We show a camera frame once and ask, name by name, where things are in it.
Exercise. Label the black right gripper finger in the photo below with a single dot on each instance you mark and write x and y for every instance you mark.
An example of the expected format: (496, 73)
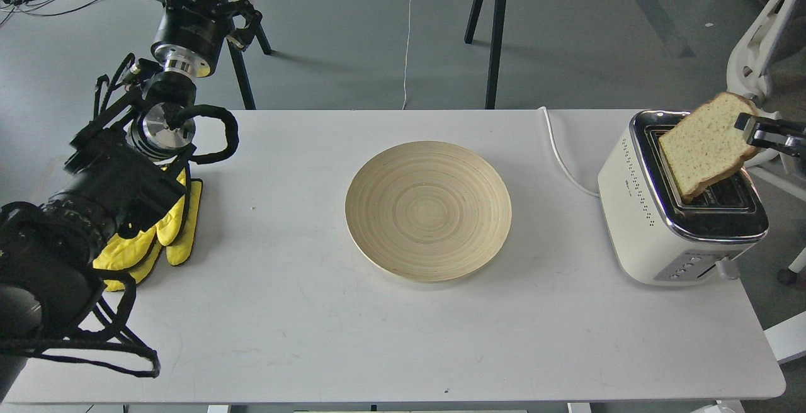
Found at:
(788, 143)
(759, 126)

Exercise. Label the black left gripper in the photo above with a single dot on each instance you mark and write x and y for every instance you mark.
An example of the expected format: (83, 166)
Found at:
(199, 27)

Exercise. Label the slice of bread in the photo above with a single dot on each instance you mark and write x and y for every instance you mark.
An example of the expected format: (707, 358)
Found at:
(705, 147)

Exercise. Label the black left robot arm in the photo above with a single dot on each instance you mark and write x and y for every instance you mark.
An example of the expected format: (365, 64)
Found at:
(146, 130)

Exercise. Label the cream white toaster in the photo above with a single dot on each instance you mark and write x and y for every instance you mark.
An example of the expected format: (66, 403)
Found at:
(658, 239)

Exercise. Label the white office chair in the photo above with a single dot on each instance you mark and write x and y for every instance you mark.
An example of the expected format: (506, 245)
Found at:
(747, 68)

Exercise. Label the yellow cloth glove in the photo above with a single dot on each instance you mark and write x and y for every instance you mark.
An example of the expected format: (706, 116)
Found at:
(172, 236)

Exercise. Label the round wooden plate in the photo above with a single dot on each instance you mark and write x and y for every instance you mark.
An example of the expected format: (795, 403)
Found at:
(428, 211)

